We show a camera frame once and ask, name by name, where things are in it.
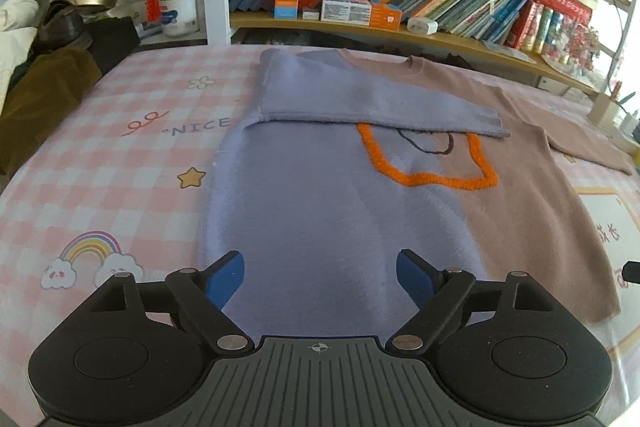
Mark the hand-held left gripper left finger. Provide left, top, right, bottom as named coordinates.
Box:
left=87, top=250, right=253, bottom=355

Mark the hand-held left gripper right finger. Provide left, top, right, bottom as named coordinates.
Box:
left=385, top=248, right=557, bottom=355

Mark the purple and pink sweater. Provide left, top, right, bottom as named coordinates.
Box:
left=197, top=48, right=636, bottom=338

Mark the white power strip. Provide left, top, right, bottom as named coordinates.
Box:
left=607, top=109, right=640, bottom=156

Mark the pink checkered printed tablecloth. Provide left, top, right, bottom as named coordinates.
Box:
left=0, top=42, right=640, bottom=427

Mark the beige pen cup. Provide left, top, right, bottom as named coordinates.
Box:
left=587, top=89, right=636, bottom=131

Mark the pink flower ornament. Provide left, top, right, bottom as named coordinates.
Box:
left=557, top=22, right=602, bottom=78

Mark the white charger block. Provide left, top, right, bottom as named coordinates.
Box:
left=407, top=17, right=439, bottom=36

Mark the black bag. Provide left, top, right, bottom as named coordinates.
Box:
left=85, top=17, right=141, bottom=75

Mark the white jar green lid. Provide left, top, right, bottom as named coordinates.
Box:
left=159, top=0, right=198, bottom=38

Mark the flat white orange box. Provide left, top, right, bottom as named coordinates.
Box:
left=320, top=0, right=403, bottom=31

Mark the brown leather shoe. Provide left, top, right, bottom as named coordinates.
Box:
left=35, top=2, right=93, bottom=52

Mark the cream cloth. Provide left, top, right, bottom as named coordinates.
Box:
left=0, top=0, right=41, bottom=98

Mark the brown corduroy cloth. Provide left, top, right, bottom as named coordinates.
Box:
left=0, top=46, right=103, bottom=178

